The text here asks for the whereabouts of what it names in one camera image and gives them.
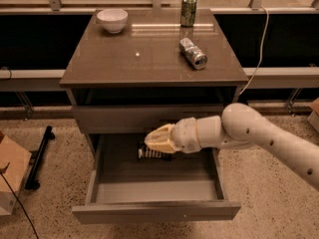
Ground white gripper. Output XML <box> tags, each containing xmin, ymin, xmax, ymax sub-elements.
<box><xmin>145</xmin><ymin>118</ymin><xmax>201</xmax><ymax>154</ymax></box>

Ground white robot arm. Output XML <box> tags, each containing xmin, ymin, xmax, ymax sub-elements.
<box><xmin>145</xmin><ymin>103</ymin><xmax>319</xmax><ymax>189</ymax></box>

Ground open grey middle drawer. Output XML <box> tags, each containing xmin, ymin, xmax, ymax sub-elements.
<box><xmin>72</xmin><ymin>133</ymin><xmax>241</xmax><ymax>224</ymax></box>

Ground grey drawer cabinet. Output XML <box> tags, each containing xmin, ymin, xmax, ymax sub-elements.
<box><xmin>60</xmin><ymin>9</ymin><xmax>247</xmax><ymax>149</ymax></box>

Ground closed grey top drawer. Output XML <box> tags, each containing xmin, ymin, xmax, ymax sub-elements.
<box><xmin>72</xmin><ymin>104</ymin><xmax>225</xmax><ymax>133</ymax></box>

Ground silver lying soda can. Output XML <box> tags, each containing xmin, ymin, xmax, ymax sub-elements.
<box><xmin>179</xmin><ymin>38</ymin><xmax>207</xmax><ymax>70</ymax></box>

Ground white ceramic bowl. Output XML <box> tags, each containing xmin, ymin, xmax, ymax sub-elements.
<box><xmin>97</xmin><ymin>9</ymin><xmax>128</xmax><ymax>34</ymax></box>

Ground black metal bar stand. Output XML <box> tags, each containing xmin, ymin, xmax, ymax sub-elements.
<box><xmin>25</xmin><ymin>125</ymin><xmax>55</xmax><ymax>190</ymax></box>

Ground green standing soda can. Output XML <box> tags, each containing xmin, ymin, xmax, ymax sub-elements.
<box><xmin>180</xmin><ymin>0</ymin><xmax>197</xmax><ymax>27</ymax></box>

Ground cardboard box left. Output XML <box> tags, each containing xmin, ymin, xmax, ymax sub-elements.
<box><xmin>0</xmin><ymin>132</ymin><xmax>31</xmax><ymax>216</ymax></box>

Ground cardboard box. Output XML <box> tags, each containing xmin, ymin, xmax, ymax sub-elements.
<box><xmin>307</xmin><ymin>98</ymin><xmax>319</xmax><ymax>132</ymax></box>
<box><xmin>0</xmin><ymin>132</ymin><xmax>31</xmax><ymax>216</ymax></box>

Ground cardboard box right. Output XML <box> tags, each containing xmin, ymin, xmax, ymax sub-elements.
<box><xmin>307</xmin><ymin>98</ymin><xmax>319</xmax><ymax>132</ymax></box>

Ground metal window railing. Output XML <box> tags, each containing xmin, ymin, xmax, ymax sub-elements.
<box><xmin>0</xmin><ymin>0</ymin><xmax>319</xmax><ymax>16</ymax></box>

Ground black cable on floor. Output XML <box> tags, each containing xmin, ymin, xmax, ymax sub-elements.
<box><xmin>0</xmin><ymin>164</ymin><xmax>40</xmax><ymax>239</ymax></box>

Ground white cable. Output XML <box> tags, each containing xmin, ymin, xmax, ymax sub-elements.
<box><xmin>238</xmin><ymin>6</ymin><xmax>271</xmax><ymax>97</ymax></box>

